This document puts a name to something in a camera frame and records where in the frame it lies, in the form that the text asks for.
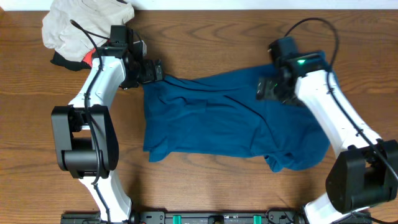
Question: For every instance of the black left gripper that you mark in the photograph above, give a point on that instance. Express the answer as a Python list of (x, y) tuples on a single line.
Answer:
[(148, 76)]

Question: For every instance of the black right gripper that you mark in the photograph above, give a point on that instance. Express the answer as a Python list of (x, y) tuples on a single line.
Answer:
[(265, 90)]

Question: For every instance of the teal blue t-shirt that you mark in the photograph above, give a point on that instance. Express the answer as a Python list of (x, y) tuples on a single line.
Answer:
[(220, 115)]

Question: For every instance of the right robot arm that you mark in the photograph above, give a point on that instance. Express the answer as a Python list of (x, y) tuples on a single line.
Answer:
[(365, 171)]

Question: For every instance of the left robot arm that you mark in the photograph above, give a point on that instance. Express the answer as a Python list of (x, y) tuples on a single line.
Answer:
[(86, 144)]

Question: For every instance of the red-orange garment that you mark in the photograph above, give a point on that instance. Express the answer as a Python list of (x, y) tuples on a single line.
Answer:
[(89, 57)]

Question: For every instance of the black garment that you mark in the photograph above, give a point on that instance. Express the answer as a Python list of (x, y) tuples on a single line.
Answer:
[(59, 60)]

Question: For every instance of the beige crumpled garment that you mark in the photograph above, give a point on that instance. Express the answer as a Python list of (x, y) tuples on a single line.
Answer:
[(73, 27)]

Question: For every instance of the black mounting rail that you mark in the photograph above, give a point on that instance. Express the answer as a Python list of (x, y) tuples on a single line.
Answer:
[(269, 217)]

